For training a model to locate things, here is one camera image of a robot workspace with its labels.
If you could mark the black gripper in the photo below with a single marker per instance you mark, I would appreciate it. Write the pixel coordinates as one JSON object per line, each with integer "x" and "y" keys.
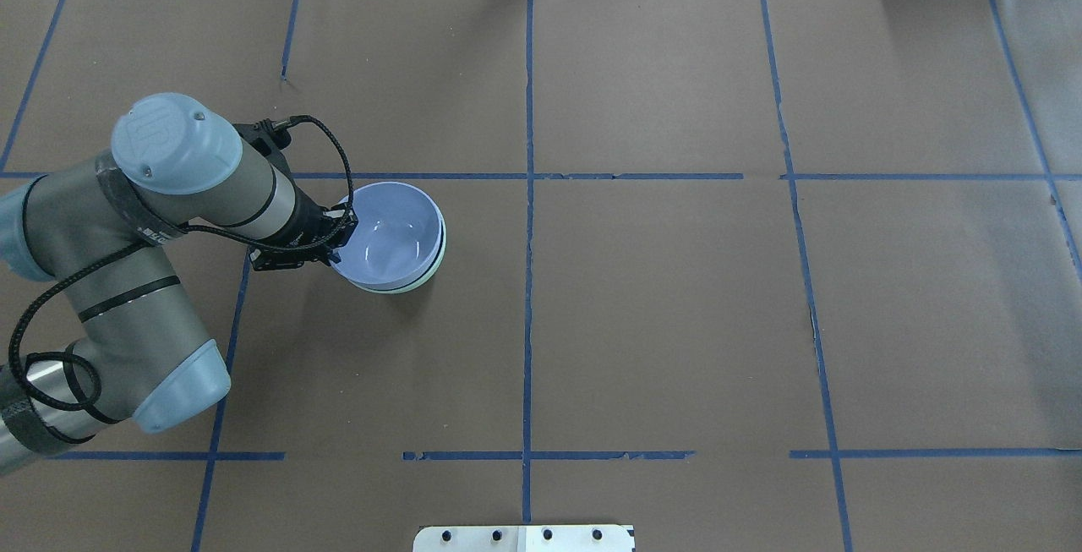
{"x": 309, "y": 226}

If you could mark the blue bowl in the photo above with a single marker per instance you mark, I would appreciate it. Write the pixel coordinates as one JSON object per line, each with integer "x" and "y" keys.
{"x": 393, "y": 203}

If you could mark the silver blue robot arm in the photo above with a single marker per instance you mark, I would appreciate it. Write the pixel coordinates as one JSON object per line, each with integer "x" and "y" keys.
{"x": 115, "y": 336}

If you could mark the green bowl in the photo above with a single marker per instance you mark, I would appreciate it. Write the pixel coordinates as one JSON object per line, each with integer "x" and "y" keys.
{"x": 393, "y": 259}

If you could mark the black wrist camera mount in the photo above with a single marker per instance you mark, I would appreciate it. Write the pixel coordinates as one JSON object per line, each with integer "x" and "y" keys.
{"x": 269, "y": 138}

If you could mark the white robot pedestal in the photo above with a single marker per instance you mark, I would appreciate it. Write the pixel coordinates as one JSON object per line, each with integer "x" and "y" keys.
{"x": 554, "y": 537}

